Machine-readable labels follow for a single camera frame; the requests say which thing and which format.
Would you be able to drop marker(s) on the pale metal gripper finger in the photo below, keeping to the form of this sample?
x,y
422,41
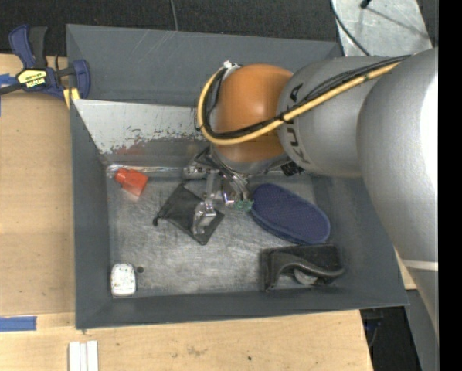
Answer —
x,y
211,212
198,222

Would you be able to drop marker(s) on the black cloth pouch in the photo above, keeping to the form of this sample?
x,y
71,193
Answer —
x,y
177,211

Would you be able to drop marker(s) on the grey metal bin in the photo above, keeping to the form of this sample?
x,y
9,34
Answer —
x,y
177,269

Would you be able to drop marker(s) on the blue oval sponge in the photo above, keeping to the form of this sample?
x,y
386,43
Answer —
x,y
289,215

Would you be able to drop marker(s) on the clear bottle with red cap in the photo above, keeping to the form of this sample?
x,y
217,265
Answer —
x,y
132,180

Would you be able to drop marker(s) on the small white box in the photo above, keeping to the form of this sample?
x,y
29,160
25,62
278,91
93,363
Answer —
x,y
123,280

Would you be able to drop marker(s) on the pale wood board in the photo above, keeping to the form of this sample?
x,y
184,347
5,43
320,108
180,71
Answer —
x,y
34,207

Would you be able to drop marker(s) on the black cylinder on white bracket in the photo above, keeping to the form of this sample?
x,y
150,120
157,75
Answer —
x,y
293,168

